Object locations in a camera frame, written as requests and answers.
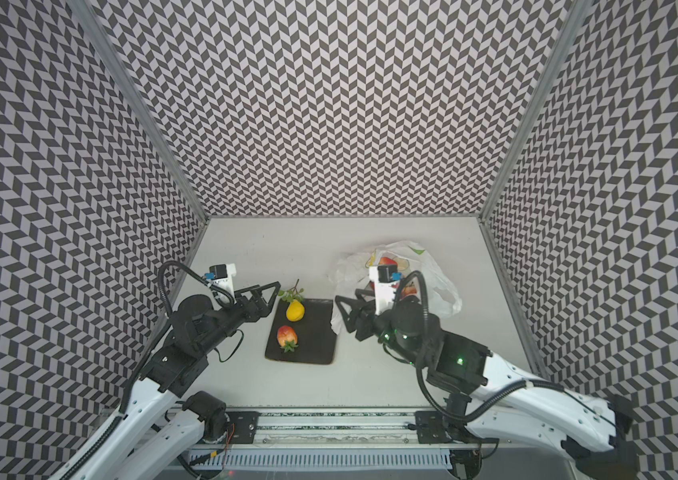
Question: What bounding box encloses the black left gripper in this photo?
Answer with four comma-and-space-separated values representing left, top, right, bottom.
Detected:
197, 282, 282, 357

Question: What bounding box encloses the yellow fake pear with leaves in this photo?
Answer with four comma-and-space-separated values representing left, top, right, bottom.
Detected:
278, 279, 305, 322

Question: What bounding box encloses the white plastic bag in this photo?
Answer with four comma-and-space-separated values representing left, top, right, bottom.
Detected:
329, 240, 462, 318

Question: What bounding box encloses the peach fake apple green leaf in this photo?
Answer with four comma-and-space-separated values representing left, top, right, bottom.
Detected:
276, 326, 298, 352

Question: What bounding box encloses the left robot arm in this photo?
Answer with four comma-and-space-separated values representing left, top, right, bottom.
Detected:
53, 260, 280, 479

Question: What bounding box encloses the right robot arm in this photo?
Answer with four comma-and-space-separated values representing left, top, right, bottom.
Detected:
335, 265, 639, 479

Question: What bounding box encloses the red yellow fake apple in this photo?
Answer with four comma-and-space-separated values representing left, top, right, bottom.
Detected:
401, 284, 418, 298

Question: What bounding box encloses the black tray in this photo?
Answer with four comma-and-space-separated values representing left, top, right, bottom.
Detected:
264, 299, 337, 365

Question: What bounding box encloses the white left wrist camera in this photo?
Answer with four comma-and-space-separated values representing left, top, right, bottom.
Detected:
204, 263, 237, 296

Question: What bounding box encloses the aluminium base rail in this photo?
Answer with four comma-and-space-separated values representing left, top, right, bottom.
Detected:
227, 407, 566, 454

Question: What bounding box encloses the aluminium corner post left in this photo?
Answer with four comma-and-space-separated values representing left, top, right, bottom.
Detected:
67, 0, 208, 222

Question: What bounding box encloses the aluminium corner post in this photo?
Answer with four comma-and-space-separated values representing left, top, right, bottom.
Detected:
67, 0, 208, 222
478, 0, 593, 223

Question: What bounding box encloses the aluminium corner post right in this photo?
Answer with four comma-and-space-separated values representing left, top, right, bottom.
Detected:
478, 0, 593, 223

